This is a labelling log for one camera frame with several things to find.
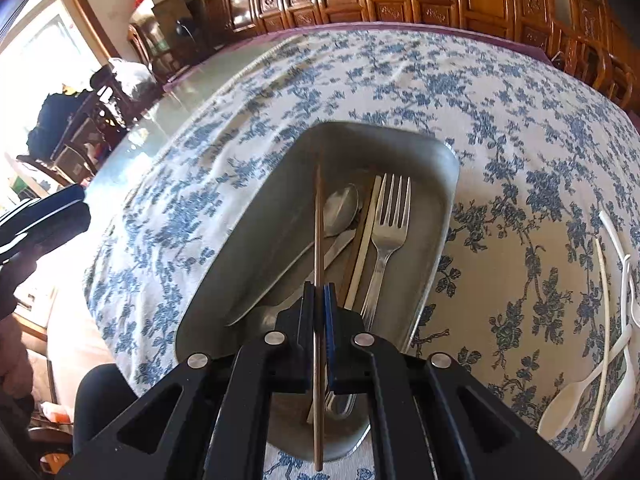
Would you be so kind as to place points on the person's leg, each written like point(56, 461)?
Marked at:
point(102, 405)

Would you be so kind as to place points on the carved wooden chair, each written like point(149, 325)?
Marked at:
point(90, 130)

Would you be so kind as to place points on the slim white plastic spoon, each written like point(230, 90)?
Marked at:
point(617, 405)

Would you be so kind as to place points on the black cloth bundle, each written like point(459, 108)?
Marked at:
point(57, 122)

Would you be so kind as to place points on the grey metal tray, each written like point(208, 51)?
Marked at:
point(425, 200)

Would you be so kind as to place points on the cream chopstick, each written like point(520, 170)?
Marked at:
point(600, 340)
point(365, 240)

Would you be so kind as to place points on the white plastic bag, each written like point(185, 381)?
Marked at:
point(131, 75)

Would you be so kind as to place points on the black desk fan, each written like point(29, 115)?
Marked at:
point(186, 32)

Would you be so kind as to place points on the metal table knife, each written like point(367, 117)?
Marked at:
point(280, 285)

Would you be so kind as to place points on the slim wooden chair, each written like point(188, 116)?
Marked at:
point(150, 52)

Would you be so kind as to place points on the carved wooden armchair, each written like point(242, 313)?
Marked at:
point(595, 30)

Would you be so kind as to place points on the tall brown cardboard box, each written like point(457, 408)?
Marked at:
point(172, 15)

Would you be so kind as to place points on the wooden framed balcony door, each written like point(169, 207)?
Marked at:
point(85, 15)

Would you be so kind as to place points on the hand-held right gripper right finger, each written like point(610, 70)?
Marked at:
point(330, 320)

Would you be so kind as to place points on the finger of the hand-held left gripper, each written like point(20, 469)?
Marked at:
point(55, 202)
point(55, 232)

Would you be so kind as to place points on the large white plastic spoon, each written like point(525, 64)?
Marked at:
point(565, 405)

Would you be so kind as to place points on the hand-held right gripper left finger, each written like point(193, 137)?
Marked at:
point(300, 340)

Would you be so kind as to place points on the white flat box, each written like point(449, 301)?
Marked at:
point(145, 1)

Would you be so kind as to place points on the blue floral tablecloth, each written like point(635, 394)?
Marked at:
point(500, 135)

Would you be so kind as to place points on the metal fork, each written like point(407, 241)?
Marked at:
point(392, 225)

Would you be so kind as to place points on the brown wooden chopstick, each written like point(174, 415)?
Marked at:
point(346, 272)
point(318, 220)

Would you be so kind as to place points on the person's left forearm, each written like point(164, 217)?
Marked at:
point(15, 355)

